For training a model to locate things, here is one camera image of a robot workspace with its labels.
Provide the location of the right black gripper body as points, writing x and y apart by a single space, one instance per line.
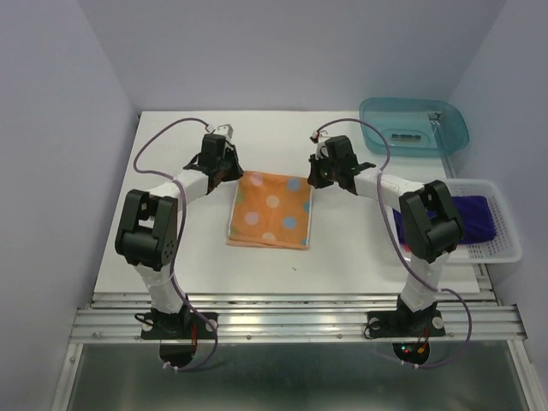
332 169

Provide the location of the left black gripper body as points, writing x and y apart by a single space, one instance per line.
219 163

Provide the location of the orange towel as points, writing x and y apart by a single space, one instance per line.
271 211

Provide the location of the purple towel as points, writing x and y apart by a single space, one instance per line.
475 216

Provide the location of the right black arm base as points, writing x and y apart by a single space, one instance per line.
411 331

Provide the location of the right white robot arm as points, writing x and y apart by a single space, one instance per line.
432 226

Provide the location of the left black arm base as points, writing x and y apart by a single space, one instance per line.
179 335

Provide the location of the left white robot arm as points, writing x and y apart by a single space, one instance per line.
149 227

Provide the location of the blue plastic tub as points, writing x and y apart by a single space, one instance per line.
413 127

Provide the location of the white perforated basket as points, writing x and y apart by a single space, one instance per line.
505 247

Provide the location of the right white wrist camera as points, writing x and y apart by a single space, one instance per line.
319 138

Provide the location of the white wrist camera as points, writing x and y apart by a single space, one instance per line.
319 138
225 130

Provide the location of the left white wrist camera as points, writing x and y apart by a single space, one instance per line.
225 130

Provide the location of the aluminium mounting rail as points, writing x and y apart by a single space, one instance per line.
332 318

